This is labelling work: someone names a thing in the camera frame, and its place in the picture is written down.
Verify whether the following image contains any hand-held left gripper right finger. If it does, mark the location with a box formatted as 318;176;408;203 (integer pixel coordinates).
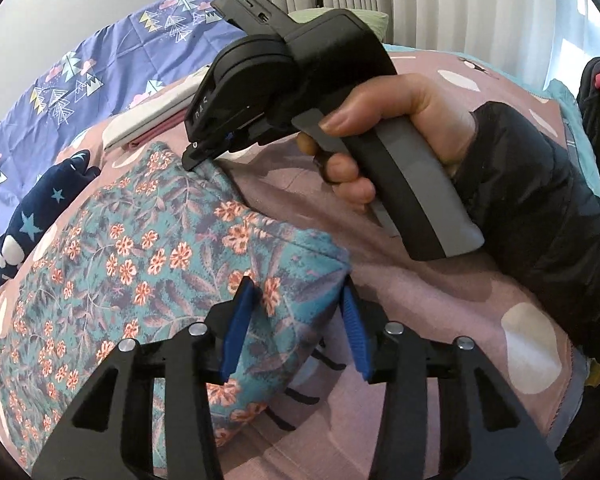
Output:
337;284;563;480

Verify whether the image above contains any green pillow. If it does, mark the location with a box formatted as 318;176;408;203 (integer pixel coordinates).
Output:
287;7;391;46

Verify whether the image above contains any pink polka dot blanket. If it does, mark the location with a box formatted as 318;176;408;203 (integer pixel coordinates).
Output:
0;42;600;480

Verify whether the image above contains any purple tree print sheet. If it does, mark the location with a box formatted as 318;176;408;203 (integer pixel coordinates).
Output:
0;0;261;231

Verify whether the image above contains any person's right hand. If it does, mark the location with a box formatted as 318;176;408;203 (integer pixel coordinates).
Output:
295;72;481;211

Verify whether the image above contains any teal floral garment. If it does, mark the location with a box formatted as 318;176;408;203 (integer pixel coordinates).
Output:
0;140;351;461

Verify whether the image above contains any white pleated curtain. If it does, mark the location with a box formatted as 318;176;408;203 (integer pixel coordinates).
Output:
245;0;600;91

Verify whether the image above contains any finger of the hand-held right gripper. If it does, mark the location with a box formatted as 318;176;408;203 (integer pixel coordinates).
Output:
181;127;241;172

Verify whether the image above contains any light blue bed sheet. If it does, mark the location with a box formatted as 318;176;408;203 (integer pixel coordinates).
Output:
542;77;600;201

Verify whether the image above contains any folded grey cloth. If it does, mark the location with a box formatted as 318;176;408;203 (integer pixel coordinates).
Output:
101;72;211;153

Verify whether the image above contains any navy star print cloth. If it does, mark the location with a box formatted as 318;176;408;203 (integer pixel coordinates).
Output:
0;150;101;293

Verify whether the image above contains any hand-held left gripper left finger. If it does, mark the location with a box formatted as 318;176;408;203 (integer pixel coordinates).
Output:
30;275;258;480

